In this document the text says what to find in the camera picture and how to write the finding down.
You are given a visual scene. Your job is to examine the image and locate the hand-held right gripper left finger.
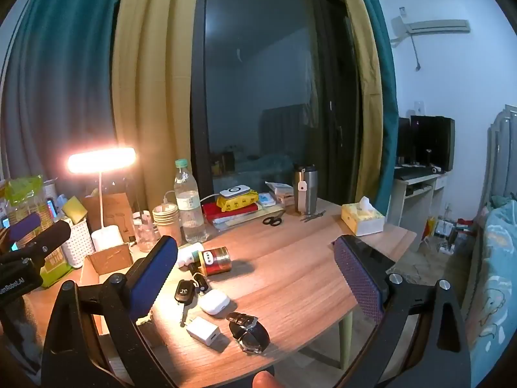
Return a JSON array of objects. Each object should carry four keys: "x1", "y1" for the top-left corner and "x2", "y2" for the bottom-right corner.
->
[{"x1": 40, "y1": 235, "x2": 180, "y2": 388}]

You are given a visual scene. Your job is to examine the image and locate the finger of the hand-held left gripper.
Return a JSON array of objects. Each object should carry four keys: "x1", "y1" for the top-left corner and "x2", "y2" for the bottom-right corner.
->
[
  {"x1": 0, "y1": 220, "x2": 72, "y2": 266},
  {"x1": 8, "y1": 212, "x2": 43, "y2": 244}
]

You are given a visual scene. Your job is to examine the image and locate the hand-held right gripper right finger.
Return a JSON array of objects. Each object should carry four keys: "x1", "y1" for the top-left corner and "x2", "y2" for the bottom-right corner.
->
[{"x1": 331, "y1": 234, "x2": 473, "y2": 388}]

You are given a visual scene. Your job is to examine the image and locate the black car key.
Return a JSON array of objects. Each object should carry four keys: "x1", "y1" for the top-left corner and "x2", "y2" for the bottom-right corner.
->
[{"x1": 174, "y1": 272, "x2": 211, "y2": 327}]

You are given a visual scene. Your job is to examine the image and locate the white pill bottle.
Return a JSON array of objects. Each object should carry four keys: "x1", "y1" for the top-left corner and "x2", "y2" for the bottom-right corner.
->
[{"x1": 175, "y1": 242, "x2": 205, "y2": 269}]

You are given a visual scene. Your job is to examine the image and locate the cardboard box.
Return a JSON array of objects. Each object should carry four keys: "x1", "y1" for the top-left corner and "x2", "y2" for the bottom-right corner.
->
[{"x1": 79, "y1": 243, "x2": 166, "y2": 348}]

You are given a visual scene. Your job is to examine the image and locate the jar with gold lid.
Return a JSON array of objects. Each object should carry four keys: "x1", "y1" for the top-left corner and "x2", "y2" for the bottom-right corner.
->
[{"x1": 197, "y1": 246, "x2": 232, "y2": 276}]

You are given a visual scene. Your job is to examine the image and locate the white earbuds case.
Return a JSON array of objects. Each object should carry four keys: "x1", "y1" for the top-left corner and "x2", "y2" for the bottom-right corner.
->
[{"x1": 198, "y1": 290, "x2": 231, "y2": 315}]

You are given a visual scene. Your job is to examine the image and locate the white wall charger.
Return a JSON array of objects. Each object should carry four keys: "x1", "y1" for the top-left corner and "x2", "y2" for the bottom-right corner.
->
[{"x1": 186, "y1": 316, "x2": 221, "y2": 347}]

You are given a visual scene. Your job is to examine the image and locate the small dark glass bottle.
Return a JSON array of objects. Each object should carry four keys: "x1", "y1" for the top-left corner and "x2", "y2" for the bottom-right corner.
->
[{"x1": 225, "y1": 311, "x2": 270, "y2": 354}]

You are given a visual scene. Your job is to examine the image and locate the white woven plastic basket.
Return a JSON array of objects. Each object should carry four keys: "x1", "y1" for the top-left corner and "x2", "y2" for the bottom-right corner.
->
[{"x1": 60, "y1": 218, "x2": 94, "y2": 268}]

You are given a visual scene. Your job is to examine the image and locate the yellow-green sponge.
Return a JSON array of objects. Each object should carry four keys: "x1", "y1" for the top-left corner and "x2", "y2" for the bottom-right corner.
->
[{"x1": 61, "y1": 196, "x2": 85, "y2": 221}]

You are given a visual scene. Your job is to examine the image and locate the green tissue packet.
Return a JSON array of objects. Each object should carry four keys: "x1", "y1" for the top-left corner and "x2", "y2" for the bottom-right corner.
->
[{"x1": 2, "y1": 175, "x2": 75, "y2": 288}]

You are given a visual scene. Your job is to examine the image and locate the clear patterned pouch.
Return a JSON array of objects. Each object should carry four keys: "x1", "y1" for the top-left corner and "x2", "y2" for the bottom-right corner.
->
[{"x1": 133, "y1": 210, "x2": 159, "y2": 252}]

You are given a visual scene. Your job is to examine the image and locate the stack of brown paper cups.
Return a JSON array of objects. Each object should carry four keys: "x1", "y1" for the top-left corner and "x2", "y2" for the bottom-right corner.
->
[{"x1": 152, "y1": 204, "x2": 182, "y2": 247}]

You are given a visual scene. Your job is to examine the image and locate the yellow tissue box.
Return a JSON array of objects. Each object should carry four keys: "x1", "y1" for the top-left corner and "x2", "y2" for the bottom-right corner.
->
[{"x1": 340, "y1": 196, "x2": 385, "y2": 237}]

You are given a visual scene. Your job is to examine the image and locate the brown lamp carton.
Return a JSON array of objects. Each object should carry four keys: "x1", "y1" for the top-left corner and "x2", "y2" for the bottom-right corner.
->
[{"x1": 83, "y1": 193, "x2": 136, "y2": 243}]

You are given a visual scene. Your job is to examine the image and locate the clear water bottle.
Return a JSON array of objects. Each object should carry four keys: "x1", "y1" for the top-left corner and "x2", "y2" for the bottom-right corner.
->
[{"x1": 174, "y1": 158, "x2": 207, "y2": 244}]

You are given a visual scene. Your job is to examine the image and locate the red book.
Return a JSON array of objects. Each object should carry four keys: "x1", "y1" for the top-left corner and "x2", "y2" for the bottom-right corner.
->
[{"x1": 202, "y1": 202, "x2": 259, "y2": 224}]

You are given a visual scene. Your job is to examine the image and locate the white desk lamp base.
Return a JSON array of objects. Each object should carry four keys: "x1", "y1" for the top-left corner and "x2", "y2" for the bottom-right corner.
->
[{"x1": 67, "y1": 146, "x2": 137, "y2": 252}]

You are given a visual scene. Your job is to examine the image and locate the white computer desk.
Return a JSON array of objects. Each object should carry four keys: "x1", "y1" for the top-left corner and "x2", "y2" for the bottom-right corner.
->
[{"x1": 392, "y1": 167, "x2": 451, "y2": 243}]

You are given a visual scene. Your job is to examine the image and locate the steel tumbler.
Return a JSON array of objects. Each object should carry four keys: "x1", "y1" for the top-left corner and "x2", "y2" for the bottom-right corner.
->
[{"x1": 293, "y1": 164, "x2": 318, "y2": 216}]

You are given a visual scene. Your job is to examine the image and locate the yellow wipes packet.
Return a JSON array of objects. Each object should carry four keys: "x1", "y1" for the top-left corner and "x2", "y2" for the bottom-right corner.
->
[{"x1": 216, "y1": 191, "x2": 259, "y2": 212}]

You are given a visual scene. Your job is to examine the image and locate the small white carton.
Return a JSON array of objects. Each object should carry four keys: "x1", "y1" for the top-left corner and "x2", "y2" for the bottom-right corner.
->
[{"x1": 264, "y1": 182, "x2": 295, "y2": 207}]

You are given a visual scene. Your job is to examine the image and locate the white power bank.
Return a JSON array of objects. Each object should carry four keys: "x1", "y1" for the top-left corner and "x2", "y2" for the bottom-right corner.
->
[{"x1": 219, "y1": 186, "x2": 251, "y2": 199}]

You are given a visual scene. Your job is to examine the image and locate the person's knee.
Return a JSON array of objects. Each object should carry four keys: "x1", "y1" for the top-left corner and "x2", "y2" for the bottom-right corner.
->
[{"x1": 251, "y1": 371, "x2": 277, "y2": 388}]

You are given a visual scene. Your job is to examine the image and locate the light blue printed blanket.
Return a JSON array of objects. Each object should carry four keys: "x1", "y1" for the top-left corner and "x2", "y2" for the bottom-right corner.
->
[{"x1": 469, "y1": 198, "x2": 517, "y2": 376}]

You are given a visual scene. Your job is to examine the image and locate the black computer monitor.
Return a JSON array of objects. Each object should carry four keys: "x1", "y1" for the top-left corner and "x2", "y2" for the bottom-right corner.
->
[{"x1": 410, "y1": 115, "x2": 455, "y2": 172}]

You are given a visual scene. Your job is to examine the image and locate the teal curtain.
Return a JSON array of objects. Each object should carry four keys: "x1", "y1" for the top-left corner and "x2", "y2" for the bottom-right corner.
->
[
  {"x1": 351, "y1": 0, "x2": 400, "y2": 219},
  {"x1": 0, "y1": 0, "x2": 138, "y2": 227}
]

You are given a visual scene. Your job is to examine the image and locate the mustard curtain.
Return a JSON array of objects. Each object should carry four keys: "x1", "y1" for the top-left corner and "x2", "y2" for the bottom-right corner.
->
[
  {"x1": 331, "y1": 0, "x2": 384, "y2": 207},
  {"x1": 111, "y1": 0, "x2": 203, "y2": 215}
]

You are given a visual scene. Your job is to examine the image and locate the grey padded headboard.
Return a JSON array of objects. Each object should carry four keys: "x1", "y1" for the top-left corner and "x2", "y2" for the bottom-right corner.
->
[{"x1": 464, "y1": 105, "x2": 517, "y2": 292}]

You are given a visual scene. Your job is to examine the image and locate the dark glass window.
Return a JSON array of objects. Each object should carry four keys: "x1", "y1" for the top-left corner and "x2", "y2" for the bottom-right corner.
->
[{"x1": 190, "y1": 0, "x2": 364, "y2": 203}]

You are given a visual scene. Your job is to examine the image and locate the white air conditioner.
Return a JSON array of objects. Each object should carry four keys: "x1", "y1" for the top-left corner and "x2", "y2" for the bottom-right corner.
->
[{"x1": 390, "y1": 18, "x2": 471, "y2": 43}]

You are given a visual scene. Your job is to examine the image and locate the white charging cable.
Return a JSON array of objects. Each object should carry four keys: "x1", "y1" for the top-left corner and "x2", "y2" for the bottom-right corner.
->
[{"x1": 163, "y1": 192, "x2": 221, "y2": 208}]

